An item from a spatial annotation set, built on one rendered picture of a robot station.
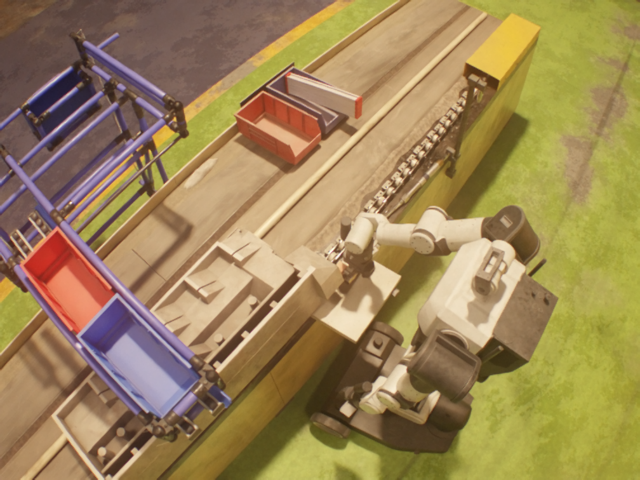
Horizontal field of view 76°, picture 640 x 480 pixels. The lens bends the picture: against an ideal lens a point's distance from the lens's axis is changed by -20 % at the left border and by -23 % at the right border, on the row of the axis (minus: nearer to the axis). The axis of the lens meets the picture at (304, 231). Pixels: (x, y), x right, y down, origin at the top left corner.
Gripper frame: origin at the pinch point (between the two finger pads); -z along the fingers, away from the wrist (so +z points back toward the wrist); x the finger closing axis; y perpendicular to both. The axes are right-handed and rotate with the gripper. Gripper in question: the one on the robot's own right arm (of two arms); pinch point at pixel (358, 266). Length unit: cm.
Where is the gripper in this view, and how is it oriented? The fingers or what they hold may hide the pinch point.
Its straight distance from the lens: 181.2
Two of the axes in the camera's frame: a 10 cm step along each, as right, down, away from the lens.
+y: -6.5, 6.6, -3.7
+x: -7.6, -5.3, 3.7
